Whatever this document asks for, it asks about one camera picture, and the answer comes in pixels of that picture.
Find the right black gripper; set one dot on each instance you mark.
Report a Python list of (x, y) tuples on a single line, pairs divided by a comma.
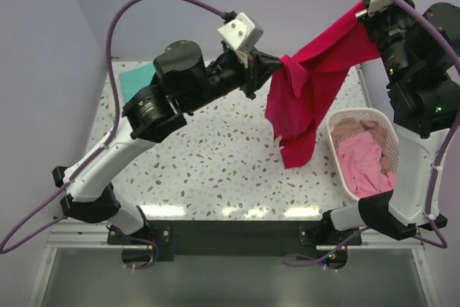
[(370, 20)]

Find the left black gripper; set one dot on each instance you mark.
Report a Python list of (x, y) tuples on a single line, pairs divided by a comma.
[(259, 67)]

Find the red t shirt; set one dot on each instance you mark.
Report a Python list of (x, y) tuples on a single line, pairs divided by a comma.
[(302, 92)]

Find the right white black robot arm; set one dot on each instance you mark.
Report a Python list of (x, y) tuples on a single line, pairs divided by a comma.
[(417, 50)]

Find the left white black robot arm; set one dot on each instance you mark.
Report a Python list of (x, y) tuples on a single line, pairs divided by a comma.
[(181, 85)]

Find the beige t shirt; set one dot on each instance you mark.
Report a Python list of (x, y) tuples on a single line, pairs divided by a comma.
[(350, 127)]

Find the white plastic laundry basket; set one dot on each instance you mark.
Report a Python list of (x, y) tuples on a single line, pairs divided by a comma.
[(362, 114)]

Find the folded teal t shirt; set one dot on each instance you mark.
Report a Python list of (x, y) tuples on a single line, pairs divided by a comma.
[(135, 79)]

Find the pink t shirt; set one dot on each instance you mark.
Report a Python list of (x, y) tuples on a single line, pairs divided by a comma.
[(360, 162)]

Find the folded cream t shirt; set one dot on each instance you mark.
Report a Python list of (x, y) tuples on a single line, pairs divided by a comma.
[(111, 100)]

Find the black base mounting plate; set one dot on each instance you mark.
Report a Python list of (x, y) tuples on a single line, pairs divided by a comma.
[(164, 240)]

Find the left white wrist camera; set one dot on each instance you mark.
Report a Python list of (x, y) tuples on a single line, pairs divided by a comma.
[(242, 33)]

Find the aluminium frame rail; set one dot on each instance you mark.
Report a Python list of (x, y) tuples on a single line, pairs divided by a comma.
[(76, 234)]

